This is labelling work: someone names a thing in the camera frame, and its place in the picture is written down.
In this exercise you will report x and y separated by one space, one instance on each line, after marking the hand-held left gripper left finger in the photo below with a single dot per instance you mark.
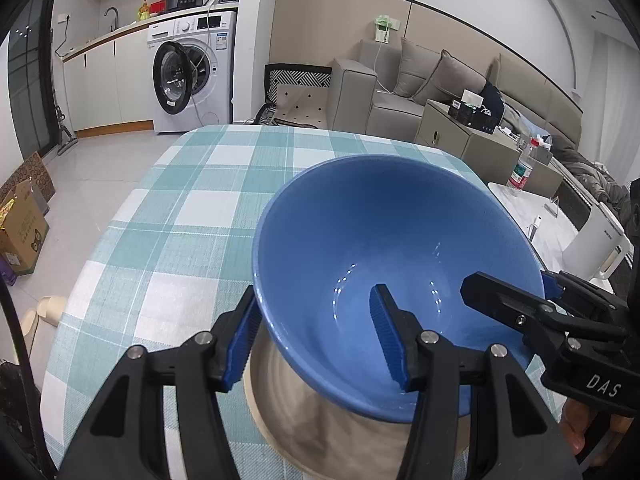
245 340

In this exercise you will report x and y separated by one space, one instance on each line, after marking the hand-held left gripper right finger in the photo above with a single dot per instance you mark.
387 340

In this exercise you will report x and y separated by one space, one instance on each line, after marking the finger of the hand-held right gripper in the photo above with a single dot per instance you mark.
495 297
550 285

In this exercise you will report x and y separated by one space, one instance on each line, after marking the cream plate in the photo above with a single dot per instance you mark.
320 435

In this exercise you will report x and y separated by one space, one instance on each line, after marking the blue bowl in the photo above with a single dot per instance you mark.
375 220

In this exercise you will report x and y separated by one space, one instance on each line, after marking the person's right hand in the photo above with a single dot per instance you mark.
575 427

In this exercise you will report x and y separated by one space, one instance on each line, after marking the white marble side table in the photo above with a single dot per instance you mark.
550 230

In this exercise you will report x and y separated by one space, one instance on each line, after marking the white electric kettle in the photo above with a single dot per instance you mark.
595 240

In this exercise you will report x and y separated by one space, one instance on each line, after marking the small metal stand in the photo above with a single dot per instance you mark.
552 208

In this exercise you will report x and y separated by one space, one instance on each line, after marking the plastic water bottle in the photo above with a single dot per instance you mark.
520 172

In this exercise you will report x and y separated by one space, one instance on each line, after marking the grey blanket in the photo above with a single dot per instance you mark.
595 175

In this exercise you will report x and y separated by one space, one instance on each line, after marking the black box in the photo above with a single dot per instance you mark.
472 116

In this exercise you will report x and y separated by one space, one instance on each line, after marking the navy cushion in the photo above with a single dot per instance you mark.
492 100

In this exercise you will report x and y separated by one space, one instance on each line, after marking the beige slipper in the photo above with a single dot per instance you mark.
29 332
52 310

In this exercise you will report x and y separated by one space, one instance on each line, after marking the white box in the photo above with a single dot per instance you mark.
471 96

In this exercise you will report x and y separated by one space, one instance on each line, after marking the grey cushion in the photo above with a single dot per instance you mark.
450 80
412 67

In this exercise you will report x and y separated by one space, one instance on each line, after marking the grey sofa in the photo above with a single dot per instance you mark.
350 100

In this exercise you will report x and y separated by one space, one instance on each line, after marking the brown cardboard box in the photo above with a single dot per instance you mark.
25 230

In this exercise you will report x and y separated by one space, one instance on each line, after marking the white washing machine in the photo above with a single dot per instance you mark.
215 85

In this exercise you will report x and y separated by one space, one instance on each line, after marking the patterned cardboard box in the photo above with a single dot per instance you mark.
35 172

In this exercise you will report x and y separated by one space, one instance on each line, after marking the white kitchen cabinet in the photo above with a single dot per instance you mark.
105 85

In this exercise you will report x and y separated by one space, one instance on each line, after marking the yellow bottle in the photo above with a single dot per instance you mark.
143 11

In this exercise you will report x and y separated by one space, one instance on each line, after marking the red box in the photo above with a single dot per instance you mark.
157 7

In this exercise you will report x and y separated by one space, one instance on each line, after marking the kitchen faucet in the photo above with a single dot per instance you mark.
114 15

